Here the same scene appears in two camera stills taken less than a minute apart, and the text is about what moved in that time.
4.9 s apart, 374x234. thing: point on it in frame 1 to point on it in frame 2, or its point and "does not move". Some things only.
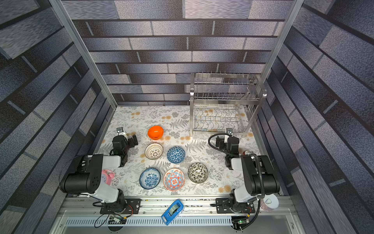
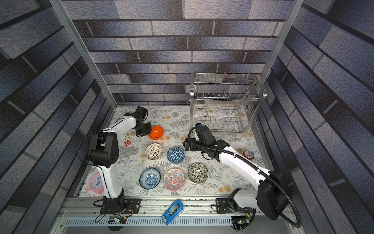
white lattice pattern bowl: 154,151 does not move
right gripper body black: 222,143 to 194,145
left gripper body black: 131,143 to 145,129
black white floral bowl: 197,173 does not move
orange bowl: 155,132 does not move
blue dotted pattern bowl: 176,155 does not move
